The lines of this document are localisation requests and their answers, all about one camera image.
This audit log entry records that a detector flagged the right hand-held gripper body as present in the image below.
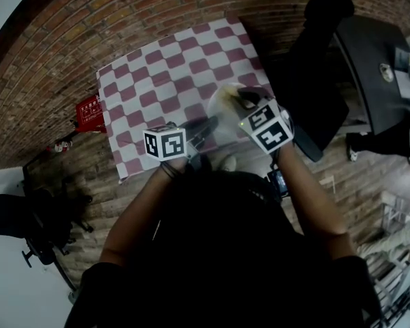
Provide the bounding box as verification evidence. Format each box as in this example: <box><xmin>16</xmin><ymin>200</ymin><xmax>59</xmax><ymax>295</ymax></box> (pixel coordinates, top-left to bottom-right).
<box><xmin>238</xmin><ymin>101</ymin><xmax>295</xmax><ymax>156</ymax></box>

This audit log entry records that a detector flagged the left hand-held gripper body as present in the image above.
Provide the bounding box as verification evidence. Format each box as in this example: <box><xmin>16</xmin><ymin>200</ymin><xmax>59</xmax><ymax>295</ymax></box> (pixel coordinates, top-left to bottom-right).
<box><xmin>142</xmin><ymin>122</ymin><xmax>206</xmax><ymax>166</ymax></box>

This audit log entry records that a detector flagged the white plate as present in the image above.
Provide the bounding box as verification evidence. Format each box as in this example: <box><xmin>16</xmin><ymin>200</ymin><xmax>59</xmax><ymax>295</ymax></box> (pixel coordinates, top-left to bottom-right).
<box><xmin>207</xmin><ymin>83</ymin><xmax>257</xmax><ymax>131</ymax></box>

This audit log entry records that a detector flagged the person's left forearm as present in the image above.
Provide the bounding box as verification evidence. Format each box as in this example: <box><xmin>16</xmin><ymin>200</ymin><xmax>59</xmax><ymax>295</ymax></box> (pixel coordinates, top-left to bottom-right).
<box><xmin>98</xmin><ymin>157</ymin><xmax>189</xmax><ymax>267</ymax></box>

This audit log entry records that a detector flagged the person's right forearm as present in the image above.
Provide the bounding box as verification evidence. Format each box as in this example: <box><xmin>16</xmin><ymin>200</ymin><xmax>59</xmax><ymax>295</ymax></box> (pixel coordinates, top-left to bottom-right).
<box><xmin>276</xmin><ymin>145</ymin><xmax>359</xmax><ymax>263</ymax></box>

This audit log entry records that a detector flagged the person's white shoe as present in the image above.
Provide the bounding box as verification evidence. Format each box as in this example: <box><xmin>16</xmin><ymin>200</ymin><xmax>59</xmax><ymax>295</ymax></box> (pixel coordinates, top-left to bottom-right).
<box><xmin>218</xmin><ymin>154</ymin><xmax>238</xmax><ymax>174</ymax></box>

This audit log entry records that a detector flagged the small screen device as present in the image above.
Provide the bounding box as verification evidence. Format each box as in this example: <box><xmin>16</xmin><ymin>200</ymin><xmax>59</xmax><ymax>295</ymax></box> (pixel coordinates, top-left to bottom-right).
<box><xmin>266</xmin><ymin>168</ymin><xmax>291</xmax><ymax>198</ymax></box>

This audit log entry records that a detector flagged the pink checkered tablecloth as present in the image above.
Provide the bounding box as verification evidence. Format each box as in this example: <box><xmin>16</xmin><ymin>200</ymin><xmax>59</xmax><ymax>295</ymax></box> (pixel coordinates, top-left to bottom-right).
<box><xmin>96</xmin><ymin>16</ymin><xmax>277</xmax><ymax>185</ymax></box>

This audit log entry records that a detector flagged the red fire equipment box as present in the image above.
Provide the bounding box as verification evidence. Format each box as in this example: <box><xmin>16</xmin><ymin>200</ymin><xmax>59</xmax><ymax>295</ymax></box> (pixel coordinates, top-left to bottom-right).
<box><xmin>75</xmin><ymin>94</ymin><xmax>109</xmax><ymax>135</ymax></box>

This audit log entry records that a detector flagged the red fire extinguisher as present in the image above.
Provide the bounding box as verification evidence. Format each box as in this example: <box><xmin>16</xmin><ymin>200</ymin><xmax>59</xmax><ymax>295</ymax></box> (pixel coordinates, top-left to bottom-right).
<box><xmin>46</xmin><ymin>128</ymin><xmax>86</xmax><ymax>155</ymax></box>

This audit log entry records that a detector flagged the dark grey desk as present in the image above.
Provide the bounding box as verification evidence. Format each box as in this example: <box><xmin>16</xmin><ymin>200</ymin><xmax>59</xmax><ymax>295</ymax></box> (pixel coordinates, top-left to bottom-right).
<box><xmin>334</xmin><ymin>14</ymin><xmax>410</xmax><ymax>137</ymax></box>

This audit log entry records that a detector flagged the grey equipment box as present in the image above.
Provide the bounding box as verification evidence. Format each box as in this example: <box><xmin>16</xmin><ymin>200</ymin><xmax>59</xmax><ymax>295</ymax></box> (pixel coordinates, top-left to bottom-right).
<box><xmin>394</xmin><ymin>44</ymin><xmax>410</xmax><ymax>101</ymax></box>

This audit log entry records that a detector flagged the person's black shirt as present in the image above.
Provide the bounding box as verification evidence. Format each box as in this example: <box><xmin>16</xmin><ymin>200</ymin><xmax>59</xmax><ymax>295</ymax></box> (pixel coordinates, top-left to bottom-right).
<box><xmin>64</xmin><ymin>169</ymin><xmax>383</xmax><ymax>328</ymax></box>

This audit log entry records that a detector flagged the black office chair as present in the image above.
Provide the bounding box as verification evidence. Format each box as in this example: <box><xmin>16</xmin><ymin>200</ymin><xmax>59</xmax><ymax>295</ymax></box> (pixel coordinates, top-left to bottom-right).
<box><xmin>0</xmin><ymin>182</ymin><xmax>95</xmax><ymax>269</ymax></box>

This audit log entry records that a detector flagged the white metal rack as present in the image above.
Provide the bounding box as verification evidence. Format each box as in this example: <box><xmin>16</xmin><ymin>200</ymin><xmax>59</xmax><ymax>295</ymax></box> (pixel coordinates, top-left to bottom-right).
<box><xmin>361</xmin><ymin>191</ymin><xmax>410</xmax><ymax>328</ymax></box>

